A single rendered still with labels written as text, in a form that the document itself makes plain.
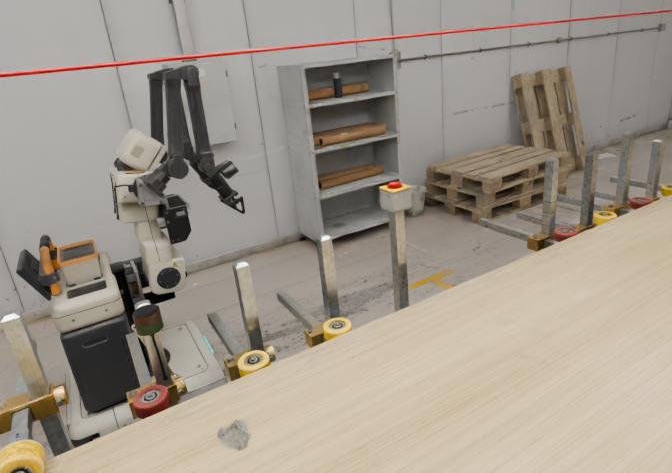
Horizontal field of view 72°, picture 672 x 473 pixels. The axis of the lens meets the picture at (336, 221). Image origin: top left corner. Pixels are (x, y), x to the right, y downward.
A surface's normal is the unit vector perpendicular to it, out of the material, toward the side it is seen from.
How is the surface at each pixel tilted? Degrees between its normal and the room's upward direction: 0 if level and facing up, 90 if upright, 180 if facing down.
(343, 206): 90
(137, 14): 90
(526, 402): 0
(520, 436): 0
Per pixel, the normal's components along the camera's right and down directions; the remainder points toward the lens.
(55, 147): 0.51, 0.25
